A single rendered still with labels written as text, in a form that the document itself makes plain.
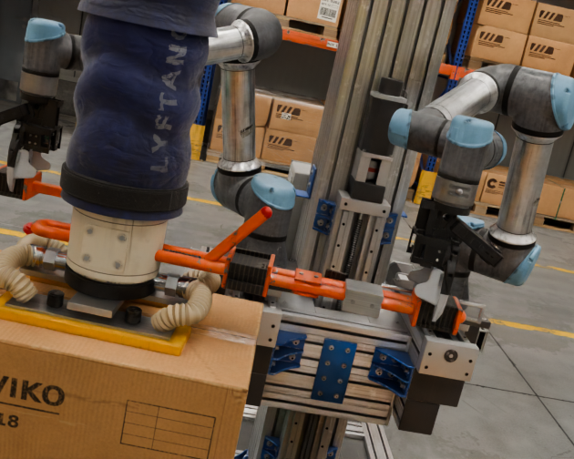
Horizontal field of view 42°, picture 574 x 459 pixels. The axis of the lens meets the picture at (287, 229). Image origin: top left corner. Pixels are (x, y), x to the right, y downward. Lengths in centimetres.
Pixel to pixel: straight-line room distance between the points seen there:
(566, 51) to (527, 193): 735
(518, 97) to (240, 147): 69
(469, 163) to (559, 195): 810
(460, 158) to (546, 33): 777
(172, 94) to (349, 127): 83
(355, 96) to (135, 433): 109
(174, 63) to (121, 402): 56
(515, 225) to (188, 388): 96
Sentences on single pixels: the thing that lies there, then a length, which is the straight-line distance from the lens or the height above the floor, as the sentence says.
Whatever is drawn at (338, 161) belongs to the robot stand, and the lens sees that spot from 202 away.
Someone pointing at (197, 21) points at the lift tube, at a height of 162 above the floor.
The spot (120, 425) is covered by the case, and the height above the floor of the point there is 96.
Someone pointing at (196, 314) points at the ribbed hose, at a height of 114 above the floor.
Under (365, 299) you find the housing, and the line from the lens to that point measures 136.
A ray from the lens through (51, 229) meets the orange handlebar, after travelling 142.
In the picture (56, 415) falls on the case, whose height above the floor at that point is 96.
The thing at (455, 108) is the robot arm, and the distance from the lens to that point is 156.
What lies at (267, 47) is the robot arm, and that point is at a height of 159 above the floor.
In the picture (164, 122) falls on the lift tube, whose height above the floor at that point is 145.
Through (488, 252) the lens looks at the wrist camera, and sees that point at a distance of 138.
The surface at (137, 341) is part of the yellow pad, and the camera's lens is 131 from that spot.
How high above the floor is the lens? 165
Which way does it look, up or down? 15 degrees down
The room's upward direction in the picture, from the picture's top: 12 degrees clockwise
